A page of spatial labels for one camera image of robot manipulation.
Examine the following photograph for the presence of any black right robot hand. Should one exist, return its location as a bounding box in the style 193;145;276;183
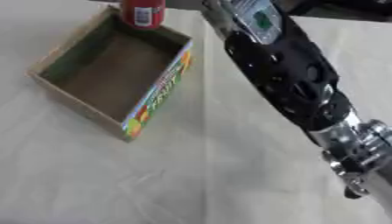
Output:
200;0;355;133

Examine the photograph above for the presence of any red bottle with white label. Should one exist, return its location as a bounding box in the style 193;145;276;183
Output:
119;0;169;31

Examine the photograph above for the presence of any tan cardboard box, printed side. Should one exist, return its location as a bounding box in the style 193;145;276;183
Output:
24;4;196;144

